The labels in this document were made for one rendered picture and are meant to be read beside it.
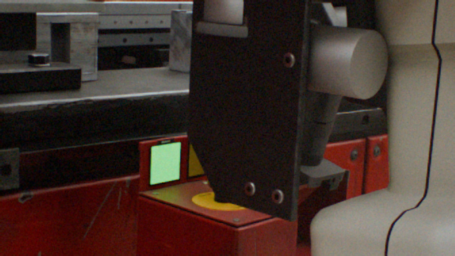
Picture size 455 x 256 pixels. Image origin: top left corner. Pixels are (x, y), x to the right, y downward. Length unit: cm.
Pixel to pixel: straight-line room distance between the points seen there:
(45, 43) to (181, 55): 26
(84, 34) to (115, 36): 36
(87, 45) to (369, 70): 71
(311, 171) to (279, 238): 9
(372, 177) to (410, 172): 93
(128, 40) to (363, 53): 107
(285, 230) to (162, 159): 17
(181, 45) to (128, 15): 25
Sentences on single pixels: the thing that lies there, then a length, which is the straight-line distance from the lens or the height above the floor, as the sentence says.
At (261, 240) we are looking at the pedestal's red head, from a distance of 94.
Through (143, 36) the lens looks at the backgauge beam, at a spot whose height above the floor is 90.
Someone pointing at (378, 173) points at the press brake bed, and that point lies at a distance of 152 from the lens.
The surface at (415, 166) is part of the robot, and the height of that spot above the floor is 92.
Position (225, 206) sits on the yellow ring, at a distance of 96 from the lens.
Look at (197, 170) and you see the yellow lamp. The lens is 106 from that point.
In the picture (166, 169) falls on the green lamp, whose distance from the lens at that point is 102.
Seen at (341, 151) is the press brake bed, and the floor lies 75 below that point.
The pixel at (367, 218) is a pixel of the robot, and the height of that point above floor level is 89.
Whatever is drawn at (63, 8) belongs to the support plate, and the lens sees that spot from 89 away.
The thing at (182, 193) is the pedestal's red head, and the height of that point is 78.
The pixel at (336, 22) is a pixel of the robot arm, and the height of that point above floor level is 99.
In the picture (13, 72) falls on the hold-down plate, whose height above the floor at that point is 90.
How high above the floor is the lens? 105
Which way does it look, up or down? 11 degrees down
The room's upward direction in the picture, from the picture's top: 3 degrees clockwise
